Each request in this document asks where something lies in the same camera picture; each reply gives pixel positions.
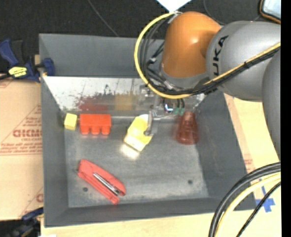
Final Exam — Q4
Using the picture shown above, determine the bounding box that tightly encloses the red stapler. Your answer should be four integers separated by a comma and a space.
75, 158, 127, 205

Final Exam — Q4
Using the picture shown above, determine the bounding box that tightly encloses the brown cardboard board red print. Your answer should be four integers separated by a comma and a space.
0, 73, 281, 222

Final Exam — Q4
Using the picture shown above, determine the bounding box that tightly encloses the grey metal bin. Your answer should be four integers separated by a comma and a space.
38, 33, 257, 227

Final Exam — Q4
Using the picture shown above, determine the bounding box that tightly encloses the yellow toy block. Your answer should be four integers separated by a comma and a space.
123, 114, 153, 153

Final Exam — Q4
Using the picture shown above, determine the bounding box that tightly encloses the red translucent cup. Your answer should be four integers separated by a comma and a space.
176, 110, 200, 145

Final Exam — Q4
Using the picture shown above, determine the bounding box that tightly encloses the orange-red toy brick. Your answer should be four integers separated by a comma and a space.
79, 114, 112, 136

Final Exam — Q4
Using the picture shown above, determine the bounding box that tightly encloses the small yellow cube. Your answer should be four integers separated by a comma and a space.
63, 113, 78, 131

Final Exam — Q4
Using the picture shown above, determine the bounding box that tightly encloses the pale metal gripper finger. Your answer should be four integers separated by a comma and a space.
145, 122, 159, 136
147, 111, 154, 132

